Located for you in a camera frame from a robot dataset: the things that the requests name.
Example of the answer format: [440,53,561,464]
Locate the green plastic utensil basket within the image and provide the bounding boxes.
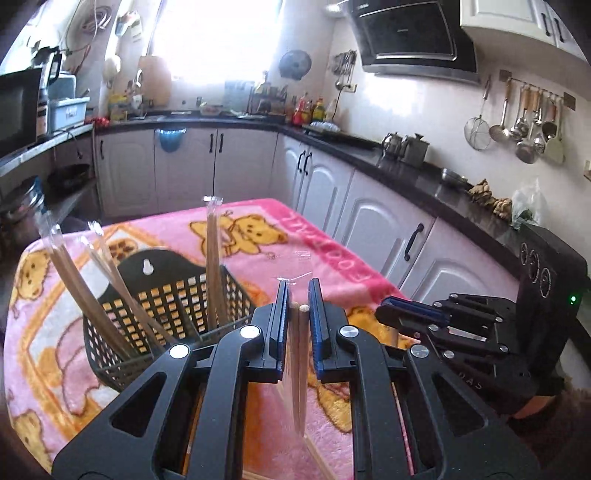
[83,249,256,392]

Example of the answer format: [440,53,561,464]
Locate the black microwave oven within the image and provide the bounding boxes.
[0,68,41,157]

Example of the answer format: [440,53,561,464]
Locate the chopsticks compartment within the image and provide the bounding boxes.
[36,213,177,360]
[204,196,228,331]

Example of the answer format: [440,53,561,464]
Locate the stacked steel pots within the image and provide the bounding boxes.
[1,176,46,250]

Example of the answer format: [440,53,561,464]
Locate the blue hanging trash basket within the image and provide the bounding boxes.
[155,128,187,153]

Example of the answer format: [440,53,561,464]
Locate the hanging strainer ladle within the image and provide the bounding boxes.
[464,77,491,151]

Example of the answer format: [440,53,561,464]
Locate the white kitchen base cabinets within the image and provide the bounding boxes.
[95,125,518,302]

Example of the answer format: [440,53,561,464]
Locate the blender with black base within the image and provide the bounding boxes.
[31,46,62,141]

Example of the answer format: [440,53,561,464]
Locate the black range hood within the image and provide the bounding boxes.
[346,0,480,84]

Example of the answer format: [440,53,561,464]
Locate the blue plastic bin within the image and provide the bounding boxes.
[48,97,90,134]

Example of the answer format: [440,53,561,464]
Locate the steel kettle on counter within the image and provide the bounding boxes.
[382,133,404,159]

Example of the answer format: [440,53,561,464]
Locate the metal shelf rack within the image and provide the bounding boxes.
[1,124,101,220]

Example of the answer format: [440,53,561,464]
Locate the chopsticks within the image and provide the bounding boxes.
[277,247,314,438]
[304,433,339,480]

